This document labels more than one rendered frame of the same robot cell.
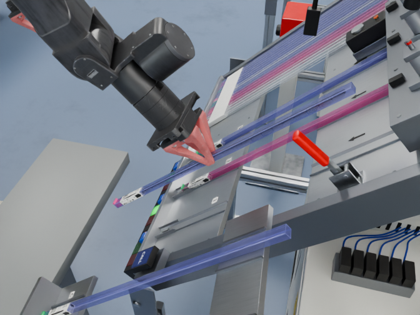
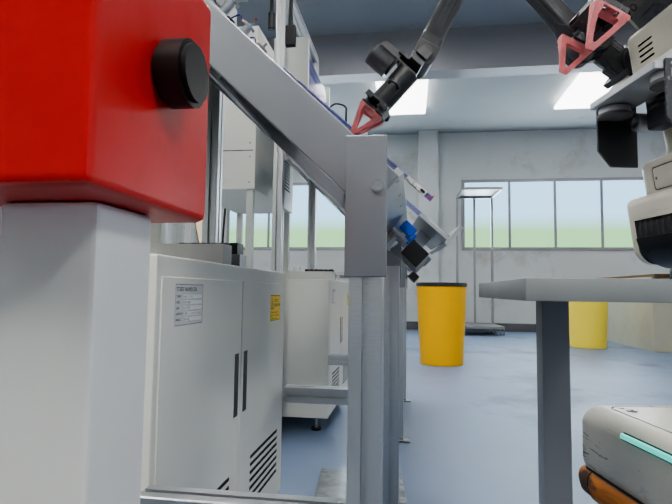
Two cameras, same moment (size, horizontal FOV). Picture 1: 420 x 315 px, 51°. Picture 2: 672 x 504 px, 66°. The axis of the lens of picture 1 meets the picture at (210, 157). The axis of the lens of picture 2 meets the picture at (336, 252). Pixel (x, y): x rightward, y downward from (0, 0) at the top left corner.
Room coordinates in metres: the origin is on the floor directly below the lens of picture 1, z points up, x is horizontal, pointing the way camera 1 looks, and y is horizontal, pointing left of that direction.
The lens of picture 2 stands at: (1.76, -0.19, 0.57)
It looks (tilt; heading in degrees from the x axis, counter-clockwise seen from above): 4 degrees up; 173
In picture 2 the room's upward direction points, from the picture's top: 1 degrees clockwise
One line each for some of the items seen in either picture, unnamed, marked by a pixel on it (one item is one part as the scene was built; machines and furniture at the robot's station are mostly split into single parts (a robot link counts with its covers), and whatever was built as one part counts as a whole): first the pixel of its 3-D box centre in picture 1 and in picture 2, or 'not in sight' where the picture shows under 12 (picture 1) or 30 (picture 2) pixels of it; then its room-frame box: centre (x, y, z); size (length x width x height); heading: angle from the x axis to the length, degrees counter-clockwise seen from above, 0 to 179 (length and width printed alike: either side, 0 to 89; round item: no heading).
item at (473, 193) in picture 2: not in sight; (478, 262); (-5.30, 2.68, 1.00); 0.75 x 0.61 x 2.01; 165
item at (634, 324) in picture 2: not in sight; (644, 309); (-4.07, 4.27, 0.39); 2.30 x 0.75 x 0.79; 165
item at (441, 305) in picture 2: not in sight; (441, 323); (-2.35, 1.16, 0.32); 0.42 x 0.41 x 0.65; 164
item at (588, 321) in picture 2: not in sight; (587, 314); (-3.58, 3.21, 0.35); 0.45 x 0.44 x 0.69; 164
